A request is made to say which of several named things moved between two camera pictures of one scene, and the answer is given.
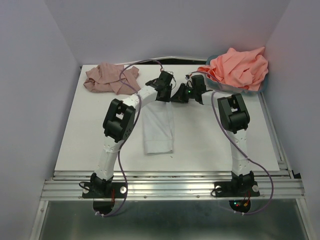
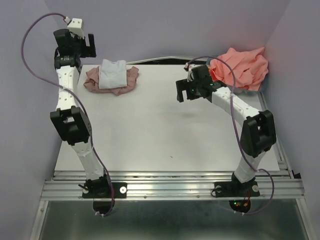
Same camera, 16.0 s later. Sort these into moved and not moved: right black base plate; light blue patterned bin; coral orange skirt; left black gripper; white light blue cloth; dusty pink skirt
Moved: left black gripper; white light blue cloth
Not moved: light blue patterned bin; right black base plate; coral orange skirt; dusty pink skirt
